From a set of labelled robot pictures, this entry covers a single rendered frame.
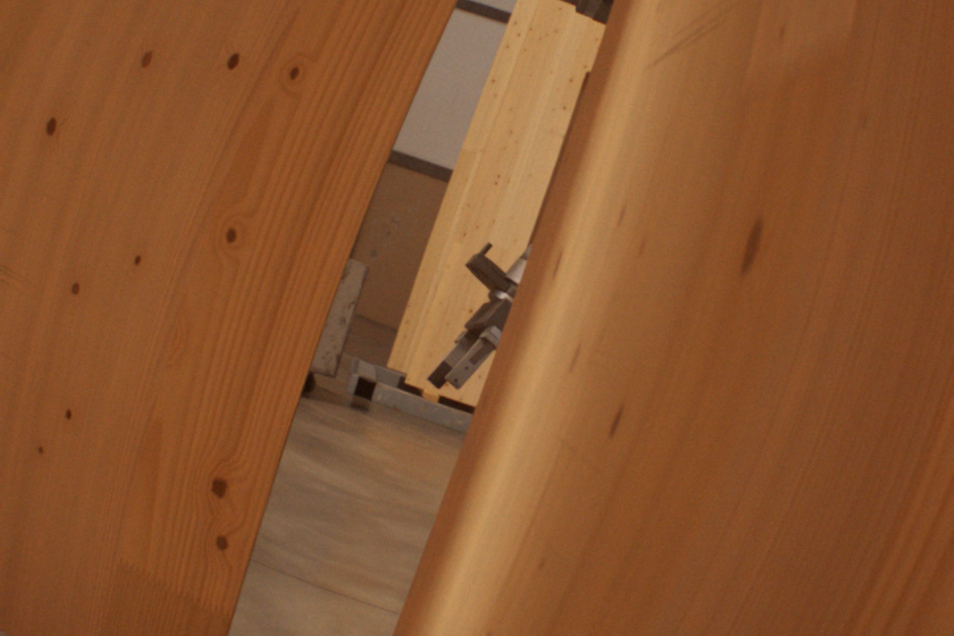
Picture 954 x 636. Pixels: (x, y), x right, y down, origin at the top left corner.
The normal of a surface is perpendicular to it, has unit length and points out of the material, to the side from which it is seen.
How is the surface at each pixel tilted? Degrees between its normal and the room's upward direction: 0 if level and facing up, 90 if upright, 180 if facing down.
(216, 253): 90
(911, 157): 90
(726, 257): 90
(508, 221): 90
